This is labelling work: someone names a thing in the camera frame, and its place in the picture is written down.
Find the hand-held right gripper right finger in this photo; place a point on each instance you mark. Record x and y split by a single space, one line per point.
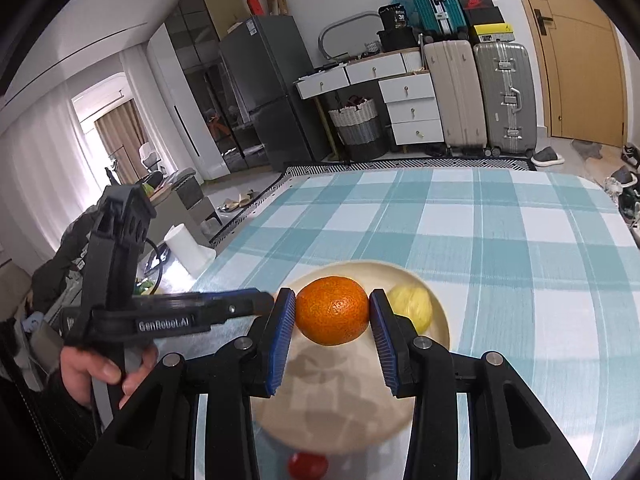
384 345

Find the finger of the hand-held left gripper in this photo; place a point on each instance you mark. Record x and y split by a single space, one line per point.
245 308
200 298

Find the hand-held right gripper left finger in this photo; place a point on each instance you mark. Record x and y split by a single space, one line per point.
281 340

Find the yellow-green citrus fruit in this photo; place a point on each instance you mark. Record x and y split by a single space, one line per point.
412 307

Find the orange mandarin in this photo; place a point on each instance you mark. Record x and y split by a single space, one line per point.
332 310

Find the cream round plate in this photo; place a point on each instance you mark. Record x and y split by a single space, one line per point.
340 410

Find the red tomato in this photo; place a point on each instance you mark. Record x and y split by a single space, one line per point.
306 466

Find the person's left forearm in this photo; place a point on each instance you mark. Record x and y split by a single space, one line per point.
45 435

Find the person's left hand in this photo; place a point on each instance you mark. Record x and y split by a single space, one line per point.
80 370

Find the white cylinder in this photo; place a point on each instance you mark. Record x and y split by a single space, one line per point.
187 250

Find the pair of beige slippers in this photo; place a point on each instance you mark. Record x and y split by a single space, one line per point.
235 202

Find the grey sofa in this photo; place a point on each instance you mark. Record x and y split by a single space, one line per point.
177 195

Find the white office chair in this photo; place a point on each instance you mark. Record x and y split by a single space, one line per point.
149 157

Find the brown curtain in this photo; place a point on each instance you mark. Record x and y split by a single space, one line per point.
117 140

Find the blue plaid tablecloth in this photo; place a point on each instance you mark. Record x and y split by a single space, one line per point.
500 260

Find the dark glass wardrobe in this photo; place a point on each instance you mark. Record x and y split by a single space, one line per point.
200 85

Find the woven laundry basket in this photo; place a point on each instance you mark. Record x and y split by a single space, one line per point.
357 127

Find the grey refrigerator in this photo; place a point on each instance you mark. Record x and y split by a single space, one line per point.
270 95

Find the white desk with drawers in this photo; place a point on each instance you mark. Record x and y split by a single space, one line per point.
400 95

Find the beige suitcase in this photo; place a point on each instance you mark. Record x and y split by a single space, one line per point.
457 95

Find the silver suitcase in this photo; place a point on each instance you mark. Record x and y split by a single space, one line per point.
505 97

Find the pile of shoes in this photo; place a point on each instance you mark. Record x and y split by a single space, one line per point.
625 185

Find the oval mirror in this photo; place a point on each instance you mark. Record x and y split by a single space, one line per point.
350 35

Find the red box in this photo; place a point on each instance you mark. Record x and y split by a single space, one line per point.
255 2

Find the black storage box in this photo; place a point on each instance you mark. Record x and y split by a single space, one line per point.
397 41

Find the black tub with label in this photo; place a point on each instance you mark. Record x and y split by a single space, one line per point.
395 16

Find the wooden door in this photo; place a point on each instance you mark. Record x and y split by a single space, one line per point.
575 60

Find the stack of shoe boxes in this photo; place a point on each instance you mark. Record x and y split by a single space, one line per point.
487 15

